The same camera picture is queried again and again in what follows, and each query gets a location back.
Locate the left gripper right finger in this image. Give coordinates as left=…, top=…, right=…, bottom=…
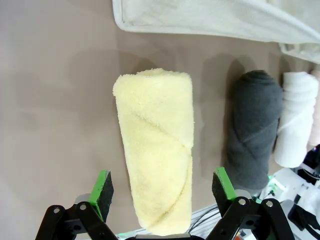
left=206, top=166, right=296, bottom=240

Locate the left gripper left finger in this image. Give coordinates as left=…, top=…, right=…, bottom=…
left=34, top=170, right=118, bottom=240

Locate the yellow towel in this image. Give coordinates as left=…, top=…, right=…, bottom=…
left=112, top=68, right=196, bottom=237

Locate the pink towel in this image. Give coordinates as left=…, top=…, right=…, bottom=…
left=307, top=69, right=320, bottom=149

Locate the dark grey rolled towel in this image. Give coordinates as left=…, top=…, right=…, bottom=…
left=223, top=69, right=284, bottom=191

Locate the white rolled towel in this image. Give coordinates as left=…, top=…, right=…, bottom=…
left=273, top=71, right=320, bottom=169

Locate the beige fabric basket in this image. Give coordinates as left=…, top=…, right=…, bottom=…
left=111, top=0, right=320, bottom=44
left=278, top=42, right=320, bottom=65

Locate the thin black cable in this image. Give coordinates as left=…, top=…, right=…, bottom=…
left=189, top=206, right=221, bottom=232

